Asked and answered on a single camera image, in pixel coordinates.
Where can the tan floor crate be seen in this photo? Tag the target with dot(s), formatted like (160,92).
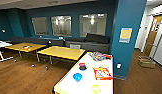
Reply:
(147,62)

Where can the yellow white air hockey table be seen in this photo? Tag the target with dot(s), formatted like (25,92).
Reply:
(83,86)

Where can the long dark bench sofa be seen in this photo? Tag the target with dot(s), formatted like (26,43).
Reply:
(33,40)

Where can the dark grey sofa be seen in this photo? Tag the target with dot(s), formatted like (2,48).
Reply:
(97,41)

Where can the yellow wooden table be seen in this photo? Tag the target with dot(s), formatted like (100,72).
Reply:
(15,47)
(62,52)

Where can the beige pillar notice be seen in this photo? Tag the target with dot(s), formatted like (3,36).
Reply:
(125,35)

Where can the blue bowl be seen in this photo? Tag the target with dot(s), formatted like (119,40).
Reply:
(77,77)

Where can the light grey box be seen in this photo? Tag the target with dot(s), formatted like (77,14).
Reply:
(75,46)

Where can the yellow-green bowl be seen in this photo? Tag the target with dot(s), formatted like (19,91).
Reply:
(96,89)

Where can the framed interior window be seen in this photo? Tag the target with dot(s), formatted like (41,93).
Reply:
(61,25)
(93,25)
(40,26)

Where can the small orange object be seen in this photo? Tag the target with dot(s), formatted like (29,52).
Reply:
(27,48)

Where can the dark bowl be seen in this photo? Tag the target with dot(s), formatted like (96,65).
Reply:
(83,66)

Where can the small white table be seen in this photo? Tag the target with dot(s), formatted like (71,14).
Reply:
(2,45)

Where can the white pillar outlet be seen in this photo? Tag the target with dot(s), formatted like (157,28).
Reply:
(119,65)

